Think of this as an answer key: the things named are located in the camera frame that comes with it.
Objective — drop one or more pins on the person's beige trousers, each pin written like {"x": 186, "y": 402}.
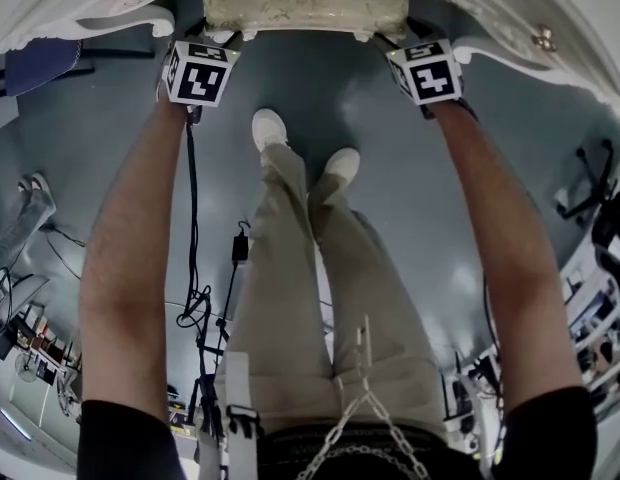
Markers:
{"x": 290, "y": 318}

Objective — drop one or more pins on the black power adapter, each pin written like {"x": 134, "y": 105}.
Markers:
{"x": 240, "y": 249}

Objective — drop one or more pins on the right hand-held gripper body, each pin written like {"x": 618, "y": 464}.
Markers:
{"x": 432, "y": 75}

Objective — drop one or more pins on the person's right white shoe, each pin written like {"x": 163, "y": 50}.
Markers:
{"x": 342, "y": 164}

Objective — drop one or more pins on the person's black shirt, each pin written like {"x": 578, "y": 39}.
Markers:
{"x": 125, "y": 443}

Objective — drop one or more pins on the person's left forearm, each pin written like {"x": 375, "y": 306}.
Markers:
{"x": 130, "y": 268}

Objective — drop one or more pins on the brass drawer knob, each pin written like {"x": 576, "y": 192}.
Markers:
{"x": 545, "y": 38}

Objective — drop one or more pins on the person's right forearm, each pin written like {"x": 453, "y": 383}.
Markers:
{"x": 510, "y": 268}

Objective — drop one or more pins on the small desk fan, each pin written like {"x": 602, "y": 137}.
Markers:
{"x": 26, "y": 367}

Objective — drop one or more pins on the person's left white shoe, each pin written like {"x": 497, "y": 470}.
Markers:
{"x": 269, "y": 128}

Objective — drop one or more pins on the person's white shoe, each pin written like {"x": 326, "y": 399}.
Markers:
{"x": 269, "y": 128}
{"x": 342, "y": 164}

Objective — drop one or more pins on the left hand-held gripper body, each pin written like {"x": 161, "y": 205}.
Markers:
{"x": 197, "y": 75}

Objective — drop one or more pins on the black office chair base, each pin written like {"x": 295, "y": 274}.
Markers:
{"x": 592, "y": 183}

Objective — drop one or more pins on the dark blue cloth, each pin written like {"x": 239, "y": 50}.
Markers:
{"x": 40, "y": 65}

